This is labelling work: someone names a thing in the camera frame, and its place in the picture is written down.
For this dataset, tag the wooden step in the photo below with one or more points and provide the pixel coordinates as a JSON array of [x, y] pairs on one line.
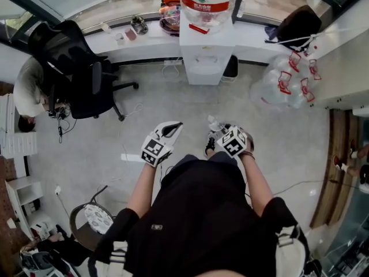
[[335, 166]]

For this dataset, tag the black office chair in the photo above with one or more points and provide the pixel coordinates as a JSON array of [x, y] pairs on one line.
[[80, 76]]

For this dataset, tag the clear plastic cup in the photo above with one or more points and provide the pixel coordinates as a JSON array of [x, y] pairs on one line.
[[214, 124]]

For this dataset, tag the person's left forearm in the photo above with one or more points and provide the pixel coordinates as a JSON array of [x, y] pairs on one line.
[[141, 189]]

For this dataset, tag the round black chair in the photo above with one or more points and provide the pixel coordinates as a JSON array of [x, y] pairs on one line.
[[78, 226]]

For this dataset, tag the clear water jug red label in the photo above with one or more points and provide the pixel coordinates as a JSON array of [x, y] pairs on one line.
[[206, 1]]

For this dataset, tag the white power strip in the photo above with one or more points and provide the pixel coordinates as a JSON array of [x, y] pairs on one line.
[[173, 63]]

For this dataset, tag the red packet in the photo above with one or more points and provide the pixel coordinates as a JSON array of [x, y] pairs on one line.
[[199, 28]]

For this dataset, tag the black bag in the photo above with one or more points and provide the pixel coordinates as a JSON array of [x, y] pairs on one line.
[[63, 247]]

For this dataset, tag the white drawer cabinet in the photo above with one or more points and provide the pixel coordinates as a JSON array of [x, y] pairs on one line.
[[17, 143]]

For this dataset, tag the white rod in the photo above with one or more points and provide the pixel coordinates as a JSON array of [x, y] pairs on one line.
[[291, 39]]

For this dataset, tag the person's right forearm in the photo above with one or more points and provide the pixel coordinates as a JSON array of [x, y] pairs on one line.
[[256, 183]]

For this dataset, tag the purple cloth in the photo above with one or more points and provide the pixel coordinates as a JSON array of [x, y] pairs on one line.
[[271, 33]]

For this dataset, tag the white bottle red dot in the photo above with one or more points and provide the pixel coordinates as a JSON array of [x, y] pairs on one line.
[[312, 48]]

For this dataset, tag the small clear glass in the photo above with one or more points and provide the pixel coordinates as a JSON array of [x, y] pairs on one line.
[[119, 38]]

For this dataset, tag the white counter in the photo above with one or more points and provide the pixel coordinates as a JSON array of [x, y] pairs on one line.
[[343, 68]]

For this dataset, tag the person's black white sneaker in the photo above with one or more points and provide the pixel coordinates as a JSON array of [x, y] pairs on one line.
[[210, 143]]

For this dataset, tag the black backpack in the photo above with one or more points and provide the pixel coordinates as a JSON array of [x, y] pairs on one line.
[[299, 24]]

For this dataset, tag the person's right hand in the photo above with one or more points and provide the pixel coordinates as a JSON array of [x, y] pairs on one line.
[[250, 144]]

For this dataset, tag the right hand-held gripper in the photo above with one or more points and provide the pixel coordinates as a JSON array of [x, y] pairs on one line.
[[233, 143]]

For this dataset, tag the black gadget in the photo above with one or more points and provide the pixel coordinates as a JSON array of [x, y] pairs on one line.
[[139, 24]]

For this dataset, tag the patterned seat cushion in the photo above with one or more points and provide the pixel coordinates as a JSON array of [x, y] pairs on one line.
[[98, 218]]

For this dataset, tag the clear slim bottle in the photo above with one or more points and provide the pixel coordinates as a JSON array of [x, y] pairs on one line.
[[241, 8]]

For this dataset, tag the small black bin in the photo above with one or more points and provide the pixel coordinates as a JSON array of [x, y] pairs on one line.
[[230, 68]]

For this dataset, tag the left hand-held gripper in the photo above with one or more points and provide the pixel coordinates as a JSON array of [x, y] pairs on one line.
[[157, 151]]

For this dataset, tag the white water dispenser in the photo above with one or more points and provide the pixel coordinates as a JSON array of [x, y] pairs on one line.
[[206, 45]]

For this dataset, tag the person's black shirt torso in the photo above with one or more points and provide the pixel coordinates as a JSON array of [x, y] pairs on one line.
[[201, 218]]

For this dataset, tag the white charger plug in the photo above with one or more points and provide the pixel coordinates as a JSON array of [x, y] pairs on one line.
[[58, 190]]

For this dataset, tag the small white cup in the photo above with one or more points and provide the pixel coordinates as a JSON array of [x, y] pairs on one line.
[[106, 27]]

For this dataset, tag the white open shelf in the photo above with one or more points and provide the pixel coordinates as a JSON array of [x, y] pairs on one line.
[[24, 192]]

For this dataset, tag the dark wrist band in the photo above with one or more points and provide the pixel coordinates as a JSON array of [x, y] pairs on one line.
[[249, 154]]

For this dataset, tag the pink plastic bag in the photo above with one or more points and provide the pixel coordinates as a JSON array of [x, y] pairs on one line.
[[170, 20]]

